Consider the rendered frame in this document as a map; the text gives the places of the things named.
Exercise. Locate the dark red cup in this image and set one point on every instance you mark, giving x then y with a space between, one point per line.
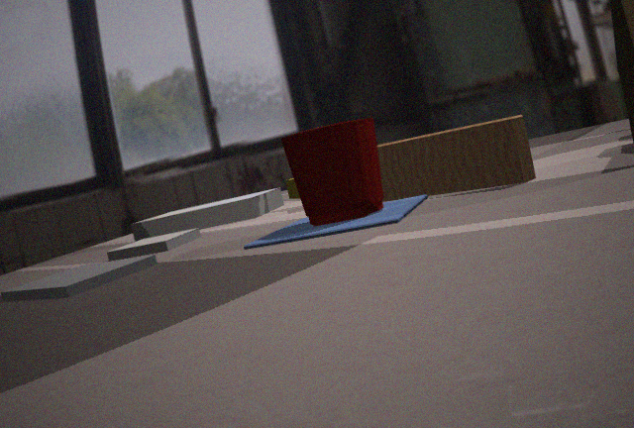
336 171

